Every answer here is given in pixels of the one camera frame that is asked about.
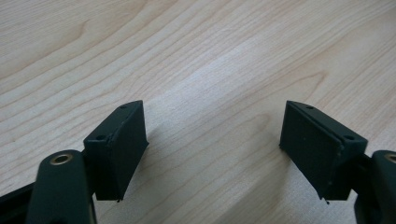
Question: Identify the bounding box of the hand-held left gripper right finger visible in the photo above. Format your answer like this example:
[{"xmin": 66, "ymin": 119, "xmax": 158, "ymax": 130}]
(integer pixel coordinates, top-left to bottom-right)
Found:
[{"xmin": 278, "ymin": 100, "xmax": 369, "ymax": 205}]

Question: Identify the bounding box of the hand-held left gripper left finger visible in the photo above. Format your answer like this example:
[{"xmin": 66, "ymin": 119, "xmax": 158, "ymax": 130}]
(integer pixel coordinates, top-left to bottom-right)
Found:
[{"xmin": 82, "ymin": 99, "xmax": 149, "ymax": 203}]

